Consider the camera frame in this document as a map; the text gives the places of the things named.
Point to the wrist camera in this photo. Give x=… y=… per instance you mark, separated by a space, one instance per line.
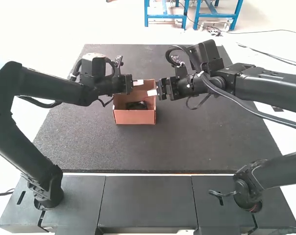
x=180 y=71
x=118 y=64

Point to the black square fan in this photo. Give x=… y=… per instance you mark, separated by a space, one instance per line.
x=135 y=105

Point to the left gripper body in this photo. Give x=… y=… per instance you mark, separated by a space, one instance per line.
x=122 y=84

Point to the blue metal frame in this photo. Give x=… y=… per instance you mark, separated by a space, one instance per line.
x=215 y=16
x=165 y=16

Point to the cardboard box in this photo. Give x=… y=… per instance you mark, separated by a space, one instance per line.
x=134 y=117

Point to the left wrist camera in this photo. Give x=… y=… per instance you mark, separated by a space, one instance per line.
x=118 y=64

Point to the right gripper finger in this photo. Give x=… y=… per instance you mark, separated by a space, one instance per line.
x=152 y=93

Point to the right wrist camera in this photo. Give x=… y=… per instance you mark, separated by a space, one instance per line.
x=180 y=71

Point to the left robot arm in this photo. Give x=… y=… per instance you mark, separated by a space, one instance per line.
x=13 y=117

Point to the black mat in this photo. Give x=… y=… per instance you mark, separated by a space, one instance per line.
x=162 y=142

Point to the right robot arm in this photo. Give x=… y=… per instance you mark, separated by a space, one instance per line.
x=260 y=83

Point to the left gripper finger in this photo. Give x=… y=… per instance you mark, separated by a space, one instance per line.
x=138 y=83

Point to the dark base panel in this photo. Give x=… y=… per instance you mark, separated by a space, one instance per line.
x=148 y=200
x=211 y=215
x=74 y=208

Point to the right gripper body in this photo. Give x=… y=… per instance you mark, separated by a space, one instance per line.
x=172 y=89

